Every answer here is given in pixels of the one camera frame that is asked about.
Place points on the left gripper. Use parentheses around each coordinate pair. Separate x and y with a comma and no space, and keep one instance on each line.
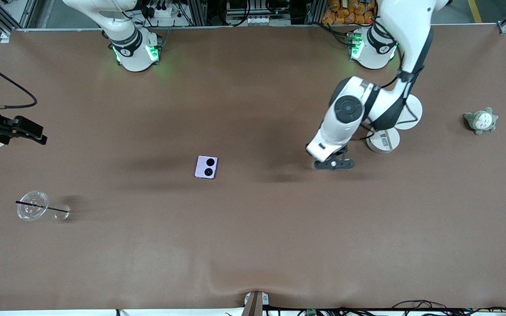
(342,149)

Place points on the black drinking straw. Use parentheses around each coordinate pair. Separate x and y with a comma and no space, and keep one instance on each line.
(42,207)

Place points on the small clear plastic cup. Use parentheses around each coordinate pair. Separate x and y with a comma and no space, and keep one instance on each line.
(62,213)

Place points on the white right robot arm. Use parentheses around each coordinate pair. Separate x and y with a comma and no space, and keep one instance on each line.
(132,44)

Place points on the white power strip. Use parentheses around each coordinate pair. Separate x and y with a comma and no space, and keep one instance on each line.
(160,12)

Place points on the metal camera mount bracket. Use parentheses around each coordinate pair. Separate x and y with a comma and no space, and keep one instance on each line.
(253,303)

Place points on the grey Totoro plush toy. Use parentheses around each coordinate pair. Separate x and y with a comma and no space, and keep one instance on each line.
(480,122)

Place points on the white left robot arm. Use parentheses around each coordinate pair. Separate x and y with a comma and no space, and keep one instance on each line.
(404,30)

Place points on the clear cup with straw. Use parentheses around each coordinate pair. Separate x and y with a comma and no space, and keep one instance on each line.
(32,205)

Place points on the small brown toy white tag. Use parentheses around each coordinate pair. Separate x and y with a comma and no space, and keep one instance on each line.
(1,142)

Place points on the orange bagged items heap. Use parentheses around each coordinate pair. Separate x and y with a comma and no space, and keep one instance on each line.
(345,13)

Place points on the white round desk lamp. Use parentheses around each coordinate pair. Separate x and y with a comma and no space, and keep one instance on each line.
(384,142)

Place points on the lilac flip phone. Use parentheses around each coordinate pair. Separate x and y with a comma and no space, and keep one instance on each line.
(206,167)

